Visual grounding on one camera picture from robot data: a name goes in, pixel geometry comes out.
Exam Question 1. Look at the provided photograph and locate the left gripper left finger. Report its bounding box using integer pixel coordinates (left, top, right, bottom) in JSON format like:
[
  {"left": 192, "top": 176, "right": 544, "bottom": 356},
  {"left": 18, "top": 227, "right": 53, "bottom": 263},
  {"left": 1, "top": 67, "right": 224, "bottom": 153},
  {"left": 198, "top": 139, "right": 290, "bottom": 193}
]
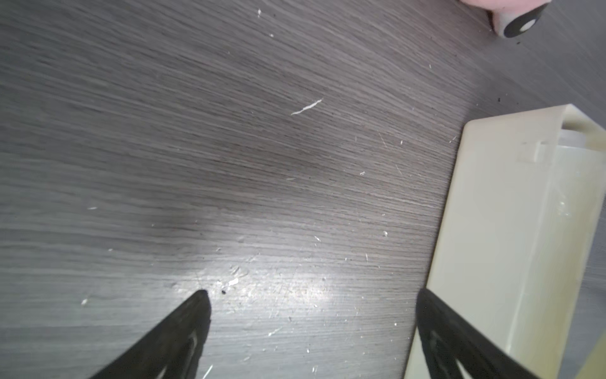
[{"left": 93, "top": 290, "right": 211, "bottom": 378}]

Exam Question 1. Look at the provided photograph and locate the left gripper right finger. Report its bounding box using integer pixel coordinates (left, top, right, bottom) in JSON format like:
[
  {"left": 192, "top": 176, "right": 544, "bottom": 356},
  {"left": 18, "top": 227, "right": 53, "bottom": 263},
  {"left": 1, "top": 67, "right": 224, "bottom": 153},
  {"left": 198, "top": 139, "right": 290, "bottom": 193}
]
[{"left": 415, "top": 288, "right": 536, "bottom": 378}]

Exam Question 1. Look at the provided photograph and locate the cream dispenser base tray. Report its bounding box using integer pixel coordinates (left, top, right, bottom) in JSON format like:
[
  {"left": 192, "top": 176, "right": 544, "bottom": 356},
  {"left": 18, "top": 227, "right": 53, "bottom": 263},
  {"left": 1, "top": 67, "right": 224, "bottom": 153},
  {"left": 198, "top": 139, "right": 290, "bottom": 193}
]
[{"left": 427, "top": 104, "right": 605, "bottom": 378}]

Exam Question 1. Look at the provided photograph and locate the pink plush pig toy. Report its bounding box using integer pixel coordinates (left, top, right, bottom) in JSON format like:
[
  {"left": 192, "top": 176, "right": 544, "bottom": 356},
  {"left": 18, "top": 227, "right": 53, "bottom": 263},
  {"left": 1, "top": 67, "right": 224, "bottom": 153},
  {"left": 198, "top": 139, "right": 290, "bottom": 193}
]
[{"left": 461, "top": 0, "right": 552, "bottom": 39}]

